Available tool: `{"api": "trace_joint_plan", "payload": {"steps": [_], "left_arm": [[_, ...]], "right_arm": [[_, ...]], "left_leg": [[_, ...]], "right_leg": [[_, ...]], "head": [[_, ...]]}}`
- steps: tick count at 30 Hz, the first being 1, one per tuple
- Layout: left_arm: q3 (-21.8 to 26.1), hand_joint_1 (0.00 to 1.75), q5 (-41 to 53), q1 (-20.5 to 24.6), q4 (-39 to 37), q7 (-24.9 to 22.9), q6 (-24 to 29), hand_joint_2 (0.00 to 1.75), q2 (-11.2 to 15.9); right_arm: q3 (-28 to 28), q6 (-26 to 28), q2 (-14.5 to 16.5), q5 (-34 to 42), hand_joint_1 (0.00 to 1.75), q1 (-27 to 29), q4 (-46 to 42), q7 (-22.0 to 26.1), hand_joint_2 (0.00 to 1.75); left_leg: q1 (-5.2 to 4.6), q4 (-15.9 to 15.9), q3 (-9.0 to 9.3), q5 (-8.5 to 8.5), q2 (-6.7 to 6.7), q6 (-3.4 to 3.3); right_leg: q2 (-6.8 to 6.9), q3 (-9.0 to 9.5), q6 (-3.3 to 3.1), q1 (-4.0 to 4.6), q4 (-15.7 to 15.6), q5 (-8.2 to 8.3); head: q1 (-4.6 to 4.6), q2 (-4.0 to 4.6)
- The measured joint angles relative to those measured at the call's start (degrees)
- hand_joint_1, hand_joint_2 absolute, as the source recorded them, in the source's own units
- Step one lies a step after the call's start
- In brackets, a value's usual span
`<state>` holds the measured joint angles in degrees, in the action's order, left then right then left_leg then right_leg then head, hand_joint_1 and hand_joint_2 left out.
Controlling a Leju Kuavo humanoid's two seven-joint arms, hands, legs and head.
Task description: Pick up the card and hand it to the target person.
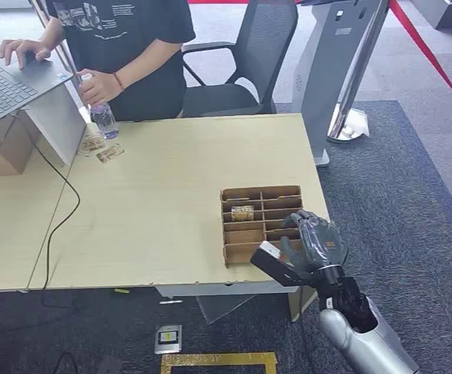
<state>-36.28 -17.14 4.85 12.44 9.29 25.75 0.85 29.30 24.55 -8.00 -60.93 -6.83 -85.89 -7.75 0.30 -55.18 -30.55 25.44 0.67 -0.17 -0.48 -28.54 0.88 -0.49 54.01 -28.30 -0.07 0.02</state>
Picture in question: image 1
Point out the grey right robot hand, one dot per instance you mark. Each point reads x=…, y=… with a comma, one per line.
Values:
x=320, y=242

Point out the patterned card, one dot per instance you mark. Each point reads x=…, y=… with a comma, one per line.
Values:
x=110, y=153
x=242, y=212

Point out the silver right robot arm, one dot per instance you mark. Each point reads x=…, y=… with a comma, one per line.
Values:
x=360, y=330

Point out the brown cardboard slotted card holder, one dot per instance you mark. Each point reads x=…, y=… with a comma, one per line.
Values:
x=249, y=227

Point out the patterned card on desk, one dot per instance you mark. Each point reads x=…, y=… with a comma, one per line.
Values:
x=110, y=153

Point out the person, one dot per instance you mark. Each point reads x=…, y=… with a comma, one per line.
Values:
x=132, y=57

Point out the person's left hand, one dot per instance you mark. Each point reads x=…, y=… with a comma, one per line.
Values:
x=97, y=88

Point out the person's hand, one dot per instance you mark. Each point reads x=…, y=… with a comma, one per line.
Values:
x=23, y=50
x=97, y=88

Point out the person's right hand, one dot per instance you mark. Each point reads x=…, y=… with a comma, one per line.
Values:
x=23, y=50

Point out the grey kiosk stand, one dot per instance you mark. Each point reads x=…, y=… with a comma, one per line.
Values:
x=327, y=72

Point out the chrome stanchion pole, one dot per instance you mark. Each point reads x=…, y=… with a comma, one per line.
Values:
x=357, y=77

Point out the black mesh office chair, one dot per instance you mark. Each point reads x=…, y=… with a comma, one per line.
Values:
x=246, y=67

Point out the white floor marker tag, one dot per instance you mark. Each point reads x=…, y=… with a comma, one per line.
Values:
x=168, y=338

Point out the red barrier belt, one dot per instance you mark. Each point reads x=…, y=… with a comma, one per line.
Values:
x=425, y=49

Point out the clear plastic water bottle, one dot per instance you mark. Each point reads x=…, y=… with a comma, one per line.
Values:
x=103, y=116

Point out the white angled laptop stand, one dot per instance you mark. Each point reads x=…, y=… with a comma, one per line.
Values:
x=56, y=126

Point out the brown cardboard box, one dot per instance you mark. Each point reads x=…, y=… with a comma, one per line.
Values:
x=2, y=144

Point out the silver laptop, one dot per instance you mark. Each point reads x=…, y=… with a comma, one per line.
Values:
x=9, y=82

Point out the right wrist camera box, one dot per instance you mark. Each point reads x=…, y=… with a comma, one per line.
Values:
x=273, y=262

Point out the yellow floor tape frame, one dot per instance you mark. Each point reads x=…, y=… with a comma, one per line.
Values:
x=218, y=362

